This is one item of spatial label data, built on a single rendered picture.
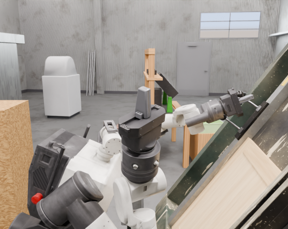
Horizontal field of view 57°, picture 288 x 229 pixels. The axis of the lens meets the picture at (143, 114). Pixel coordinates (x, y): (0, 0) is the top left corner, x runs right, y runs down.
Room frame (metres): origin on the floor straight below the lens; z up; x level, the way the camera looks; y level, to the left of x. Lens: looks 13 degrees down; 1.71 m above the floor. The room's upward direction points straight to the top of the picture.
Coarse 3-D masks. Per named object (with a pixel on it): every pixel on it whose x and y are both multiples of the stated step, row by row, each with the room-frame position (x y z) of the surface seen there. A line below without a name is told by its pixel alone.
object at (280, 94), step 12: (276, 96) 1.09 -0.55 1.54; (276, 108) 1.08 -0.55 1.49; (264, 120) 1.09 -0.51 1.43; (252, 132) 1.09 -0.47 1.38; (240, 144) 1.10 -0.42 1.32; (228, 156) 1.10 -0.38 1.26; (216, 168) 1.11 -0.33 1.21; (204, 180) 1.12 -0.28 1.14; (192, 192) 1.14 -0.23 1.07; (180, 204) 1.16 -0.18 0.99; (180, 216) 1.12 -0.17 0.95
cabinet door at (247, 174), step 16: (256, 144) 1.02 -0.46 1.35; (240, 160) 1.01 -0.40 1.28; (256, 160) 0.91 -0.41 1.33; (224, 176) 1.03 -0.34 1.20; (240, 176) 0.93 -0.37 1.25; (256, 176) 0.84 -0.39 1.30; (272, 176) 0.76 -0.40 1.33; (208, 192) 1.05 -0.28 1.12; (224, 192) 0.94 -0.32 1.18; (240, 192) 0.85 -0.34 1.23; (256, 192) 0.78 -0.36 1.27; (192, 208) 1.07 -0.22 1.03; (208, 208) 0.96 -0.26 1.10; (224, 208) 0.87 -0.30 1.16; (240, 208) 0.79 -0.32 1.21; (176, 224) 1.10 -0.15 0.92; (192, 224) 0.98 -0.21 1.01; (208, 224) 0.88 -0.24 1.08; (224, 224) 0.80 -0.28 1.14
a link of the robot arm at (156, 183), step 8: (128, 176) 0.54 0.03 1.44; (136, 176) 0.53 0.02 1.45; (144, 176) 0.54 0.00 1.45; (152, 176) 0.55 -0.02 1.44; (160, 176) 0.59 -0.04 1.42; (128, 184) 0.56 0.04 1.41; (136, 184) 0.55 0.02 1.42; (144, 184) 0.56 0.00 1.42; (152, 184) 0.57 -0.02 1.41; (160, 184) 0.59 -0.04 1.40; (136, 192) 0.55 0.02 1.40; (144, 192) 0.56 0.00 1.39; (152, 192) 0.58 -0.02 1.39; (160, 192) 0.60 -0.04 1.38; (136, 200) 0.57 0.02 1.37
